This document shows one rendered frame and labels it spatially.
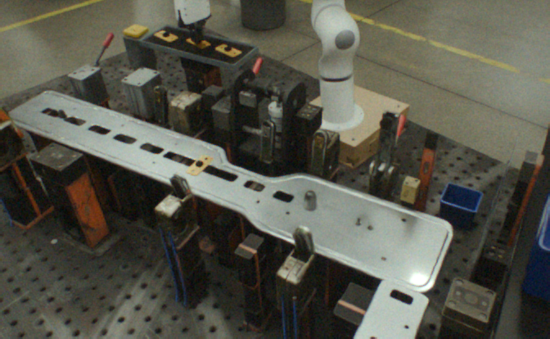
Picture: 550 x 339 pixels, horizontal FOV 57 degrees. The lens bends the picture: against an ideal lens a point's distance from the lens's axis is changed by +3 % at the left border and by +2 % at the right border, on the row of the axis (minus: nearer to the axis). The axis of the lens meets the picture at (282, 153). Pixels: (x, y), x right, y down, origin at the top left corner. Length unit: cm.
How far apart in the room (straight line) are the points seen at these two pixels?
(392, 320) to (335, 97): 93
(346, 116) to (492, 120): 175
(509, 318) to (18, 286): 128
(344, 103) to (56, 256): 105
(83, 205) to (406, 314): 94
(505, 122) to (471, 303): 250
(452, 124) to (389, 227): 219
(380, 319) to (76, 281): 91
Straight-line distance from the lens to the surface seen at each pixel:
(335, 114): 181
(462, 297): 104
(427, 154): 120
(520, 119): 352
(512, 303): 110
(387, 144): 122
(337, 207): 124
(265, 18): 442
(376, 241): 117
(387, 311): 106
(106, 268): 161
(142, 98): 159
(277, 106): 139
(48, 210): 185
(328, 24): 162
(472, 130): 332
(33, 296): 163
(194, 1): 158
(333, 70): 172
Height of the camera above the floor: 187
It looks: 39 degrees down
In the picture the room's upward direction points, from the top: 3 degrees counter-clockwise
